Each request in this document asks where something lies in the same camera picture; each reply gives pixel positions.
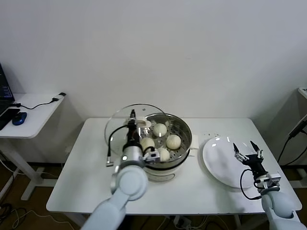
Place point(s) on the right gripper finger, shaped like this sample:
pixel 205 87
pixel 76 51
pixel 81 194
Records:
pixel 239 154
pixel 257 151

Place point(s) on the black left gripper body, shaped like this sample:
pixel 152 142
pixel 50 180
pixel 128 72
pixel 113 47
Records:
pixel 132 136

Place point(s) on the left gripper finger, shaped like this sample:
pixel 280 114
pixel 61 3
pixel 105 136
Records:
pixel 131 122
pixel 132 114

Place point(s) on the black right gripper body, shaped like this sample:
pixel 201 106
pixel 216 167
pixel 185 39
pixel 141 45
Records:
pixel 254 164

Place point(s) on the white steamed baozi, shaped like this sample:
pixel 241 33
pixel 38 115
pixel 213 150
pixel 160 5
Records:
pixel 148 142
pixel 160 130
pixel 173 141
pixel 165 154

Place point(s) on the glass pot lid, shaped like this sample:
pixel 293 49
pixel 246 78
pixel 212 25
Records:
pixel 115 129

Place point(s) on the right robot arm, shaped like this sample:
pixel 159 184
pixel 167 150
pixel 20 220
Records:
pixel 278 203

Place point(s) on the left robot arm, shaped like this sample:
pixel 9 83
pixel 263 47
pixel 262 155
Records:
pixel 129 182

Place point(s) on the stainless steel steamer basket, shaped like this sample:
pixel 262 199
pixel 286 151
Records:
pixel 183 134

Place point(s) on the white round plate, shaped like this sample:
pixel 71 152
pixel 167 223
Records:
pixel 216 163

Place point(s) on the white power strip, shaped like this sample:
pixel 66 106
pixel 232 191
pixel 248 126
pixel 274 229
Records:
pixel 182 221

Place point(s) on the white side desk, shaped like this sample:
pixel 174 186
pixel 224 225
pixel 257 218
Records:
pixel 36 119

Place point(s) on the blue computer mouse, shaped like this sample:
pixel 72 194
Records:
pixel 19 119

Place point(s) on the black laptop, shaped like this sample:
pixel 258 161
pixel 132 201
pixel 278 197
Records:
pixel 4 95

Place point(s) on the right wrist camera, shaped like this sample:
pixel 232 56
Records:
pixel 272 180

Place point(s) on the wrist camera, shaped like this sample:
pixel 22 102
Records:
pixel 272 180
pixel 151 155

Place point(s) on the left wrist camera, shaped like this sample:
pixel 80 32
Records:
pixel 151 155

